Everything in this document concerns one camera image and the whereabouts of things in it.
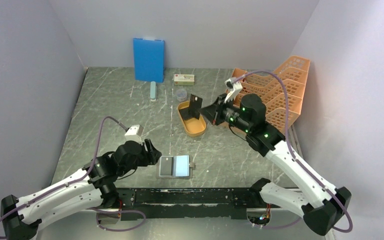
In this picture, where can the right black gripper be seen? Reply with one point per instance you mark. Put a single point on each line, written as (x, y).
(211, 113)

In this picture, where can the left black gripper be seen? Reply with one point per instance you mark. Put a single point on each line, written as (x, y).
(151, 156)

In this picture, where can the yellow oval tray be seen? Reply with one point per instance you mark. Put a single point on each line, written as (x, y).
(193, 127)

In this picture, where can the beige card holder wallet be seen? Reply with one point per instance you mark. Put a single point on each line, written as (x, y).
(183, 167)

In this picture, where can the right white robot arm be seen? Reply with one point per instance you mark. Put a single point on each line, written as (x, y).
(319, 203)

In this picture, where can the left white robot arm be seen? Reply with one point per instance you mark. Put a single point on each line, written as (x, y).
(92, 186)

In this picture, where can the small clear round container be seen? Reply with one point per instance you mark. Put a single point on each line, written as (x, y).
(181, 95)

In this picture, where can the small white red box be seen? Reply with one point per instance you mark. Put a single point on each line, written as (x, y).
(184, 79)

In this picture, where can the orange plastic file organizer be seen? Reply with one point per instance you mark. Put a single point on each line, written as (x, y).
(294, 74)

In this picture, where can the light blue eraser bar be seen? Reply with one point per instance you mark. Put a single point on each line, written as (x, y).
(153, 91)

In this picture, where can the blue board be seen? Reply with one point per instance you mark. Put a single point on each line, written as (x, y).
(149, 58)

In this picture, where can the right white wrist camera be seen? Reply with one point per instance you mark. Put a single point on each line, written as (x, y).
(234, 87)

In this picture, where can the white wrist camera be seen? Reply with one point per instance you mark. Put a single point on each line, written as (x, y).
(234, 87)
(134, 133)

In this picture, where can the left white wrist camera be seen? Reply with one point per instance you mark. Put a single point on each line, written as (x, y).
(134, 133)

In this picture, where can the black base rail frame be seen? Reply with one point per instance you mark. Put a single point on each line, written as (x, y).
(172, 203)

